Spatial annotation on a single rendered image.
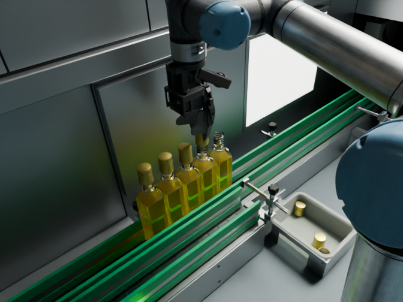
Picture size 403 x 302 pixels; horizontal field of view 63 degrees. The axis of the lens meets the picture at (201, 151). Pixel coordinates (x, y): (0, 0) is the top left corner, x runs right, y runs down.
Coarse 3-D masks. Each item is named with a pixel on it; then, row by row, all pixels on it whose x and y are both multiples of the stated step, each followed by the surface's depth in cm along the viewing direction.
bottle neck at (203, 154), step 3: (198, 147) 85; (201, 147) 85; (204, 147) 85; (207, 147) 87; (198, 150) 86; (201, 150) 85; (204, 150) 85; (207, 150) 87; (198, 153) 86; (201, 153) 86; (204, 153) 86; (207, 153) 87; (198, 156) 87; (201, 156) 86; (204, 156) 87; (207, 156) 88; (201, 159) 87; (204, 159) 87
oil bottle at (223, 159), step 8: (208, 152) 92; (216, 152) 90; (224, 152) 90; (216, 160) 90; (224, 160) 90; (216, 168) 91; (224, 168) 92; (216, 176) 93; (224, 176) 94; (224, 184) 96
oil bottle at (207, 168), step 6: (210, 156) 89; (192, 162) 89; (198, 162) 87; (204, 162) 87; (210, 162) 88; (198, 168) 87; (204, 168) 87; (210, 168) 88; (204, 174) 88; (210, 174) 90; (204, 180) 89; (210, 180) 91; (216, 180) 93; (204, 186) 90; (210, 186) 92; (216, 186) 94; (204, 192) 92; (210, 192) 94; (216, 192) 96; (204, 198) 93; (210, 198) 95
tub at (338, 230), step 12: (300, 192) 111; (288, 204) 109; (312, 204) 108; (276, 216) 106; (288, 216) 112; (312, 216) 110; (324, 216) 106; (336, 216) 103; (288, 228) 108; (300, 228) 108; (312, 228) 107; (324, 228) 107; (336, 228) 104; (348, 228) 101; (300, 240) 96; (312, 240) 104; (336, 240) 103; (348, 240) 95; (336, 252) 92
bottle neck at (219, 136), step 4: (216, 132) 89; (220, 132) 89; (216, 136) 87; (220, 136) 87; (216, 140) 88; (220, 140) 88; (216, 144) 89; (220, 144) 88; (216, 148) 89; (220, 148) 89
